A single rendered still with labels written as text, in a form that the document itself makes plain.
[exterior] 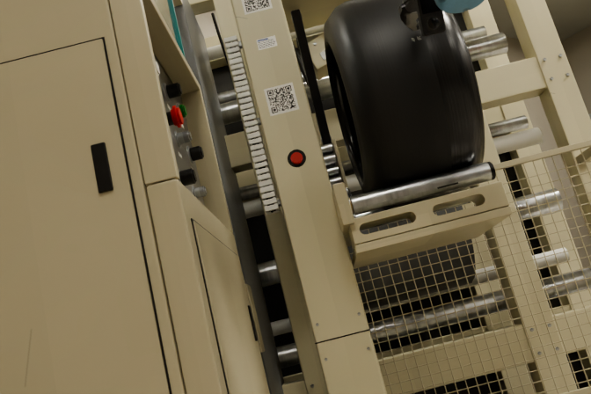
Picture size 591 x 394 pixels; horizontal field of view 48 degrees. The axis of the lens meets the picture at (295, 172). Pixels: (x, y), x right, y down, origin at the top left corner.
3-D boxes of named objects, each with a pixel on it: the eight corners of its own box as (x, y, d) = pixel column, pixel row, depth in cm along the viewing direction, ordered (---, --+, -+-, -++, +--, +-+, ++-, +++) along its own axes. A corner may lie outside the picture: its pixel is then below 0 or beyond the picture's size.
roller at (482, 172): (347, 212, 156) (351, 219, 152) (344, 195, 155) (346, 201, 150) (490, 176, 156) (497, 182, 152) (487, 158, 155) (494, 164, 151)
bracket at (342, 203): (343, 226, 146) (331, 184, 149) (341, 248, 185) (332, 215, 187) (357, 222, 146) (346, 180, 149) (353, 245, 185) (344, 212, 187)
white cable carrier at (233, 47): (265, 211, 161) (222, 38, 173) (266, 215, 166) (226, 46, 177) (282, 207, 161) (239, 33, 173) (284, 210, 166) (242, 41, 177)
